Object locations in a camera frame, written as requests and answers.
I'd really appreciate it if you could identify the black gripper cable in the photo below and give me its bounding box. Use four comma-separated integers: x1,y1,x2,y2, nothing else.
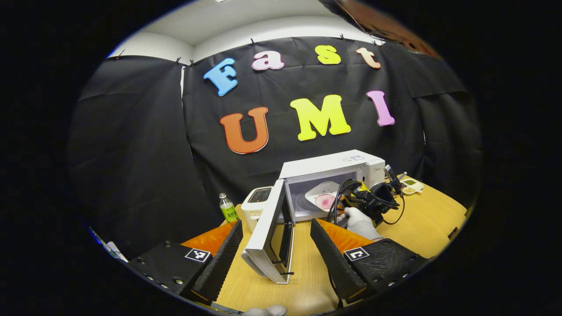
327,179,353,225

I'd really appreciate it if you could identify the white divided spice dish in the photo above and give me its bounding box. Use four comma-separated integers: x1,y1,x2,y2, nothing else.
400,177,425,196

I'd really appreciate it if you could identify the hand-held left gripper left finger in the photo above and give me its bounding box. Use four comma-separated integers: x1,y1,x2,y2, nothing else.
127,219,243,306

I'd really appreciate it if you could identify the pink ham slice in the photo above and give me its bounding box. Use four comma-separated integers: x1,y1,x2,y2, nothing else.
315,194,337,211

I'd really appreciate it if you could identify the white paper sheet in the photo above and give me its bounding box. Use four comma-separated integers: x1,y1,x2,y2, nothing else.
88,227,129,262

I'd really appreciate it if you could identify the white toaster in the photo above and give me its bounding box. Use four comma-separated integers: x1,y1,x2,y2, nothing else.
241,187,273,233

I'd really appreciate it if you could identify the white food plate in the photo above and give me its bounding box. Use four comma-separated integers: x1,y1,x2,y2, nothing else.
305,181,347,212

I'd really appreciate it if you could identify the white microwave oven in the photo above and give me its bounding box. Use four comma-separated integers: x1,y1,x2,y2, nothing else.
241,150,386,284

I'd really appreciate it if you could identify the brown blurred object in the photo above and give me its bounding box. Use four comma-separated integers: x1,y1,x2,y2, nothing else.
320,0,440,58

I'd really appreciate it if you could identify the black backdrop cloth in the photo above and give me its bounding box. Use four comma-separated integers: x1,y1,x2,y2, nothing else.
68,36,483,259

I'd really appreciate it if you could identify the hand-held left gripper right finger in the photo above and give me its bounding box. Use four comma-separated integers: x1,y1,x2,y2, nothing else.
310,218,429,304

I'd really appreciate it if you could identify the green drink bottle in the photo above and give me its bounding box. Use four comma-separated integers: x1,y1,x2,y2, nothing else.
219,193,240,223

